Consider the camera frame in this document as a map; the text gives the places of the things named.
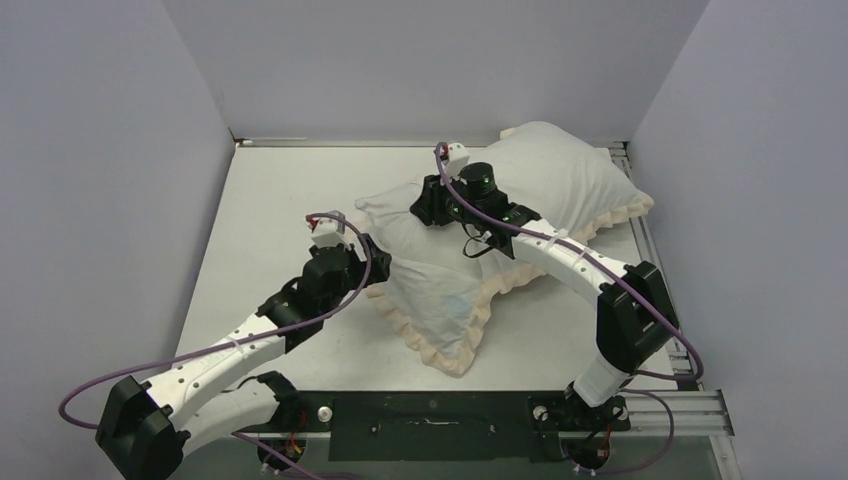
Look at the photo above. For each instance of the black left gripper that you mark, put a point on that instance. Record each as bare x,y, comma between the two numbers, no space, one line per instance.
360,266

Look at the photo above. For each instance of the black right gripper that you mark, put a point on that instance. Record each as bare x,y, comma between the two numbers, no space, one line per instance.
431,204

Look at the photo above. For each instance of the white pillow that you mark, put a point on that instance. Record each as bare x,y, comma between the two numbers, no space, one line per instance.
563,179

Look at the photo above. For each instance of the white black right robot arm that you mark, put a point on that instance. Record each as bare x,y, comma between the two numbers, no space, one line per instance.
634,315

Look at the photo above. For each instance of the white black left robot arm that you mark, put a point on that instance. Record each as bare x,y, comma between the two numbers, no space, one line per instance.
148,427

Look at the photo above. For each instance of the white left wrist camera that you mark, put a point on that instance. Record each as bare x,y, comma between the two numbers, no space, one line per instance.
327,232

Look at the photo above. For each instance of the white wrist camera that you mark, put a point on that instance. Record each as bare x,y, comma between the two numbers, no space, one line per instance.
327,232
453,158

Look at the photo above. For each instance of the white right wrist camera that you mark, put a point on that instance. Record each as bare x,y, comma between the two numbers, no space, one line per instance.
453,158

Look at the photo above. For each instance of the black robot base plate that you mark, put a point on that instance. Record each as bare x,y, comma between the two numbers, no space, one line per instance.
447,425

